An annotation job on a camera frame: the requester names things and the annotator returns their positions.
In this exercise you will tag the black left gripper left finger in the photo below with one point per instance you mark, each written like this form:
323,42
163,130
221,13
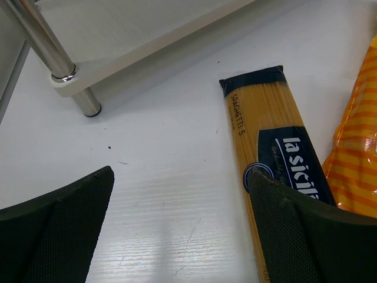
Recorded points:
52,238

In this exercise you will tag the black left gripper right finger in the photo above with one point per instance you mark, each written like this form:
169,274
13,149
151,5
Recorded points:
306,240

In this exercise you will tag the blue orange pasta bag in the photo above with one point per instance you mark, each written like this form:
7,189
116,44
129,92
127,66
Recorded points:
350,168

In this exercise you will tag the white two-tier metal shelf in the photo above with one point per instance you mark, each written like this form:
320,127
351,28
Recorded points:
81,43

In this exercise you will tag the La Sicilia spaghetti pack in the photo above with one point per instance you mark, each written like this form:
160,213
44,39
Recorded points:
268,134

